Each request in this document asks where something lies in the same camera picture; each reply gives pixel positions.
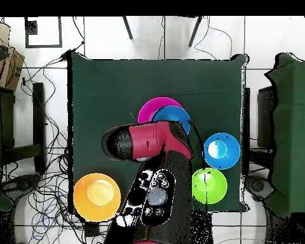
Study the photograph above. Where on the black table frame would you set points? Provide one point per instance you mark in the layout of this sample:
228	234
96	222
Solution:
39	127

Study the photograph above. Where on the pink plastic bowl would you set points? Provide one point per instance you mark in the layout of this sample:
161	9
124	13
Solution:
147	109

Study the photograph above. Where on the grey chair base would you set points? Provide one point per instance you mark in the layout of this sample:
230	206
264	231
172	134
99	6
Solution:
258	186

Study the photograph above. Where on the dark green table cloth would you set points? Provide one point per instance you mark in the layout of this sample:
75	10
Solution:
104	89

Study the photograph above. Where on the black box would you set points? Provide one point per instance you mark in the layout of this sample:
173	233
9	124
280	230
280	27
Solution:
265	114

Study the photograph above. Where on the orange plastic bowl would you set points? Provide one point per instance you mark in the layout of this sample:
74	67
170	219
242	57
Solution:
84	206

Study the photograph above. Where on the black stand leg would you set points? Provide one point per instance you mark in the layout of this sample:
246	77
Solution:
195	31
127	28

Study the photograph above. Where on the large blue plastic bowl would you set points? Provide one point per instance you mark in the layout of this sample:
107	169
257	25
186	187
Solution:
172	114
231	155

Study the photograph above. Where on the green plastic bowl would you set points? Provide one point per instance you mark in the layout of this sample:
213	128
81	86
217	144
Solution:
216	193

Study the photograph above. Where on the grey stand base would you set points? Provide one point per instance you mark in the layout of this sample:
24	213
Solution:
20	185

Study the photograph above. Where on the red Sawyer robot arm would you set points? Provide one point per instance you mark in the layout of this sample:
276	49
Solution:
147	139

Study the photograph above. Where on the cardboard box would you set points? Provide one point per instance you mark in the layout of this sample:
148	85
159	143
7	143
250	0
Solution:
11	68

